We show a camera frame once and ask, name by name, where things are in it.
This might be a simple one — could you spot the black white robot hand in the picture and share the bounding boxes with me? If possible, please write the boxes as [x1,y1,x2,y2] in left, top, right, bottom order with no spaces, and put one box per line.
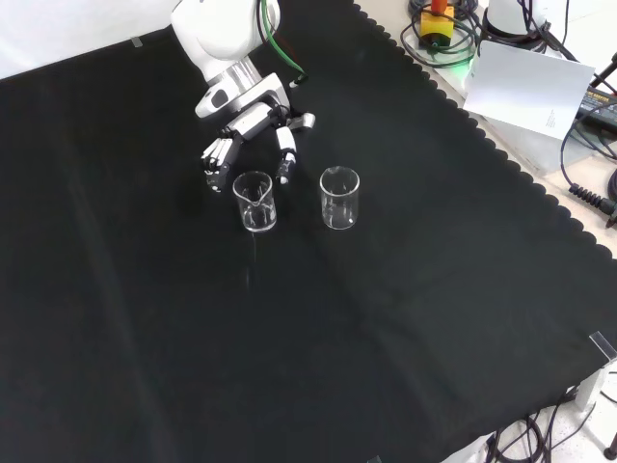
[194,71,317,195]

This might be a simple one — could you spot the clear glass beaker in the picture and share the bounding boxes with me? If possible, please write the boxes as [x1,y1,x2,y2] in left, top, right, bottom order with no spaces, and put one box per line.
[318,165,362,232]
[231,170,279,234]

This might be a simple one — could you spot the black bench cloth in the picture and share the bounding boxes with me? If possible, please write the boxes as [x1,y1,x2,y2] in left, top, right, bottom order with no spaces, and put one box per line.
[0,0,617,463]

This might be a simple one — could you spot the yellow stop button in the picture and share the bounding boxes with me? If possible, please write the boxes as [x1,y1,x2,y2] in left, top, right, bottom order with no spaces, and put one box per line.
[418,0,456,50]

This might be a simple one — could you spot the pale board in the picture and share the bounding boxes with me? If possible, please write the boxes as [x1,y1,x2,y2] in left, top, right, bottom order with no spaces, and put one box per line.
[462,40,597,142]

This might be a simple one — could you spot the black power adapter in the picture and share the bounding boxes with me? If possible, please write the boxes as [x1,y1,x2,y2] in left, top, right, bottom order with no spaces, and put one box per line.
[576,88,617,127]

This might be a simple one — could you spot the black tripod leg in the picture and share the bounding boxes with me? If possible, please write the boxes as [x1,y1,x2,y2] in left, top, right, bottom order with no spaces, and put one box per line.
[591,52,617,89]

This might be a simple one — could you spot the clear tape strip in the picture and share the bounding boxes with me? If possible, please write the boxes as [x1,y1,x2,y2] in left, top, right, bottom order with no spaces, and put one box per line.
[588,330,617,362]

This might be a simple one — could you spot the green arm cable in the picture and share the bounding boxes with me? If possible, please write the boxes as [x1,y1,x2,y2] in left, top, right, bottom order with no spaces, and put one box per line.
[258,0,309,88]

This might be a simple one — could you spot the white round base black ring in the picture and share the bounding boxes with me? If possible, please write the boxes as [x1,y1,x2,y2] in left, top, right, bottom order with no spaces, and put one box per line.
[483,0,550,48]

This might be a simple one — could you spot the black coiled cable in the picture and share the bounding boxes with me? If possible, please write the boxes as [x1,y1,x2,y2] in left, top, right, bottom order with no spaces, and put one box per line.
[559,103,617,218]

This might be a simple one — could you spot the black floor cables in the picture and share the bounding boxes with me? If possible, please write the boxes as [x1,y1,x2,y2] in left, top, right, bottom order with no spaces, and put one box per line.
[484,385,617,463]

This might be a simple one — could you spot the silver metal bracket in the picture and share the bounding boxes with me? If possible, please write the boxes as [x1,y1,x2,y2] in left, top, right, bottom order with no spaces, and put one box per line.
[574,368,613,413]

